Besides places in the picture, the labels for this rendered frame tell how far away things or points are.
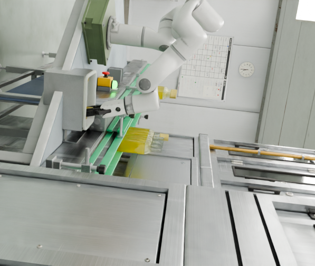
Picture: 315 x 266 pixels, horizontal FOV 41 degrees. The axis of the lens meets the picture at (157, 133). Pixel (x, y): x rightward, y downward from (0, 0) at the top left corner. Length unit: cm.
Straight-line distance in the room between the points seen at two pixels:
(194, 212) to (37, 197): 33
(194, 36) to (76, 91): 49
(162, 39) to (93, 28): 31
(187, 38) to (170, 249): 103
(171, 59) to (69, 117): 46
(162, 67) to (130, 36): 39
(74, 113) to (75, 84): 11
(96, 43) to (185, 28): 47
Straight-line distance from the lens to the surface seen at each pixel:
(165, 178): 190
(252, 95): 796
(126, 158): 220
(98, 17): 186
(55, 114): 159
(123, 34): 194
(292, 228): 92
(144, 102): 164
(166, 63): 160
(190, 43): 161
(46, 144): 153
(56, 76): 165
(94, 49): 194
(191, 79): 781
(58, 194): 92
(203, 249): 75
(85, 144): 168
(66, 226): 80
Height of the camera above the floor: 121
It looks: 3 degrees down
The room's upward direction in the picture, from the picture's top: 96 degrees clockwise
